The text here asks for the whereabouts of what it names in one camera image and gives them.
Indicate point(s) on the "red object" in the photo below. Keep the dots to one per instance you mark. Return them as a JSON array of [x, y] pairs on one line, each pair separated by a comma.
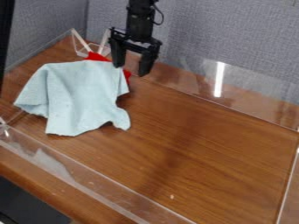
[[98, 57]]

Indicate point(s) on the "clear acrylic back barrier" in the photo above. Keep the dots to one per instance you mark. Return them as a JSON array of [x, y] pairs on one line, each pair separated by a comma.
[[213, 92]]

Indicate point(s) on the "clear acrylic front barrier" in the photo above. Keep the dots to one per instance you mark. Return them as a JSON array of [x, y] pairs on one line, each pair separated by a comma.
[[79, 191]]

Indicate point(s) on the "black vertical pole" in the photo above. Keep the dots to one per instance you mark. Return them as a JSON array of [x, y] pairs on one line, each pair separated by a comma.
[[7, 11]]

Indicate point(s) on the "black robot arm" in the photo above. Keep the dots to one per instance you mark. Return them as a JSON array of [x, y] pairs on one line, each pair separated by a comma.
[[137, 37]]

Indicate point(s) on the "clear acrylic corner bracket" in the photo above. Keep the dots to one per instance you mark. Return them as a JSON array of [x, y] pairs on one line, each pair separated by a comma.
[[83, 48]]

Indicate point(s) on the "clear acrylic right barrier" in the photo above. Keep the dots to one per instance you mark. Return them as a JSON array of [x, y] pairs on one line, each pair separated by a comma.
[[289, 182]]

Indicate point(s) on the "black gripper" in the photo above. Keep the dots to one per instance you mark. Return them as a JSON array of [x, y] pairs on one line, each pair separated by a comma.
[[147, 47]]

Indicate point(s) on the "light blue cloth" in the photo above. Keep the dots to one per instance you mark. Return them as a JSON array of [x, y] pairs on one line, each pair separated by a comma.
[[75, 95]]

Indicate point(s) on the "clear acrylic barrier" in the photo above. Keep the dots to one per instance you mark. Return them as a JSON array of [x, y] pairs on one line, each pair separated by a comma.
[[289, 182], [213, 92], [79, 191]]

